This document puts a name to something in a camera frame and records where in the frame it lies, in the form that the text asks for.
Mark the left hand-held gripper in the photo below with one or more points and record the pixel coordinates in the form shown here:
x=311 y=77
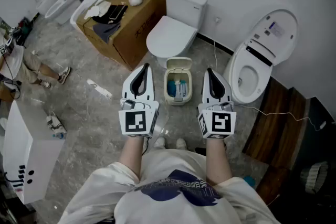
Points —
x=136 y=123

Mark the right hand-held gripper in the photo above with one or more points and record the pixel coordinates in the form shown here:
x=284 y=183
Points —
x=220 y=123

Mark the cream small trash bin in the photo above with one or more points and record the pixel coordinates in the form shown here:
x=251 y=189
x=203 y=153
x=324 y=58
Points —
x=168 y=91

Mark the person's right forearm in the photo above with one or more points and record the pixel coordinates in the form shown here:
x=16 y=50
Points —
x=218 y=162

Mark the person's left forearm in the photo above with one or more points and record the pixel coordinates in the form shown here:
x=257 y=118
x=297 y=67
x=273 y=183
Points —
x=131 y=157

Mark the dark teal cloth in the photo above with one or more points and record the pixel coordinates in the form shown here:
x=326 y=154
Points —
x=171 y=89

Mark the white toilet with tank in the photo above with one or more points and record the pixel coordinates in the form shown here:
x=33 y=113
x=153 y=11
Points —
x=170 y=36

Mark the person's white left shoe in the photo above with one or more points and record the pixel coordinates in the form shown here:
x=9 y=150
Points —
x=159 y=143

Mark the brown cardboard box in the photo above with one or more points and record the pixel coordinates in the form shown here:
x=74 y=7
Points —
x=136 y=26

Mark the grey cloth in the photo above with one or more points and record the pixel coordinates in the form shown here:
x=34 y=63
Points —
x=105 y=31

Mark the white smart toilet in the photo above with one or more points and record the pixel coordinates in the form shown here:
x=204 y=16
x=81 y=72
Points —
x=265 y=42

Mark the brown wooden platform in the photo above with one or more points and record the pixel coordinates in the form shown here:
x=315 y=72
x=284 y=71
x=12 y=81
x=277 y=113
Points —
x=278 y=123

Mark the phone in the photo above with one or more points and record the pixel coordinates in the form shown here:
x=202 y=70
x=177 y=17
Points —
x=117 y=12

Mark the black cloth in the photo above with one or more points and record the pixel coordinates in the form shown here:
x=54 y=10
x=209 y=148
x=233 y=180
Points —
x=105 y=17

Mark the white paper sheets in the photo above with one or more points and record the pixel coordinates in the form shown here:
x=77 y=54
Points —
x=95 y=10

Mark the white patterned bag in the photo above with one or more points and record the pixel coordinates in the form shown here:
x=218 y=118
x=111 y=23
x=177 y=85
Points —
x=56 y=124

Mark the blue-cap water bottle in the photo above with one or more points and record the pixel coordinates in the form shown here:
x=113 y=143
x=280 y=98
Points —
x=58 y=135

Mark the small blue item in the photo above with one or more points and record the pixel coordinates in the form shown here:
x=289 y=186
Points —
x=249 y=181

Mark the white low toilet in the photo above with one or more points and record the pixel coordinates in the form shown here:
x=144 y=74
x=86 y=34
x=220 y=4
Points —
x=59 y=8

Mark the white blue-print shirt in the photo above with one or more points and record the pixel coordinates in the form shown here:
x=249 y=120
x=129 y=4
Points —
x=170 y=207

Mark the white box with black print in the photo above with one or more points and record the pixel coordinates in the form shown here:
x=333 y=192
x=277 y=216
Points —
x=26 y=149

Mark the black ribbed basket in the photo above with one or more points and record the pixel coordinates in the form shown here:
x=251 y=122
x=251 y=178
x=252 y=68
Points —
x=313 y=178

